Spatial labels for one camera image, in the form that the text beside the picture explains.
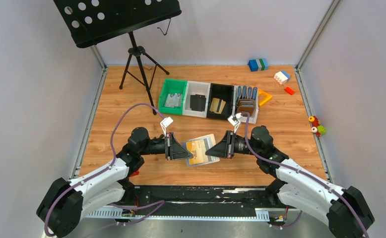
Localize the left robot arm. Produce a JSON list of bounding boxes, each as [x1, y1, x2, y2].
[[36, 127, 193, 238]]

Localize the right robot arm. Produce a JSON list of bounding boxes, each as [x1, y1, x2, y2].
[[206, 126, 375, 238]]

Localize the gold cards in black bin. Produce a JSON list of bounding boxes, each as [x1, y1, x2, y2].
[[209, 98, 226, 114]]

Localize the silver cards in green bin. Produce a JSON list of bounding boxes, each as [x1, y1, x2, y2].
[[164, 93, 183, 108]]

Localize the black card in white bin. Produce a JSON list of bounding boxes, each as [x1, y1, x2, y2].
[[190, 94, 207, 112]]

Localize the green plastic bin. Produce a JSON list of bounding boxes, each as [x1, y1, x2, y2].
[[158, 78, 187, 115]]

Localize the brown leather wallets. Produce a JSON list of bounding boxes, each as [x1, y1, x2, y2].
[[236, 99, 257, 116]]

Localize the white bin with wallets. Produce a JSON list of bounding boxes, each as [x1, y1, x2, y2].
[[232, 85, 259, 124]]

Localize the red white toy block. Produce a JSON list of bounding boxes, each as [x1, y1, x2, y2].
[[129, 171, 139, 177]]

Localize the black plastic bin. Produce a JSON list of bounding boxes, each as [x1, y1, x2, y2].
[[206, 83, 234, 120]]

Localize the white plastic bin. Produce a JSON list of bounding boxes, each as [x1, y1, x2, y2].
[[182, 81, 210, 118]]

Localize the yellow plastic angle piece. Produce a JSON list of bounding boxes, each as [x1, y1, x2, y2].
[[258, 89, 272, 107]]

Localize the red toy brick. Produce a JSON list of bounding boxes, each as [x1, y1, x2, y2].
[[284, 87, 295, 96]]

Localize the white blue toy block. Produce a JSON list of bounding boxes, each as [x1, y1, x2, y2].
[[274, 70, 291, 85]]

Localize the blue green block stack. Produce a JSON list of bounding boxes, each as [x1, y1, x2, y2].
[[248, 58, 269, 72]]

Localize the red green toy car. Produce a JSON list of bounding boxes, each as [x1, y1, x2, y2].
[[308, 116, 326, 137]]

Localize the black music stand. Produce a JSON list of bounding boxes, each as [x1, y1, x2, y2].
[[54, 0, 182, 103]]

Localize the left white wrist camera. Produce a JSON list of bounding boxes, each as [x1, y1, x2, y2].
[[160, 117, 174, 136]]

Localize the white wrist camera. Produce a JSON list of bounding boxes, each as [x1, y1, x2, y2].
[[227, 113, 243, 133], [160, 117, 174, 136]]

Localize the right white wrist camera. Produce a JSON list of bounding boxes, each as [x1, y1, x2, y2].
[[227, 113, 243, 133]]

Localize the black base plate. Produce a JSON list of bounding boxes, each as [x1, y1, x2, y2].
[[117, 185, 287, 218]]

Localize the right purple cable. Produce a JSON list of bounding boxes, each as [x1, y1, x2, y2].
[[240, 112, 371, 238]]

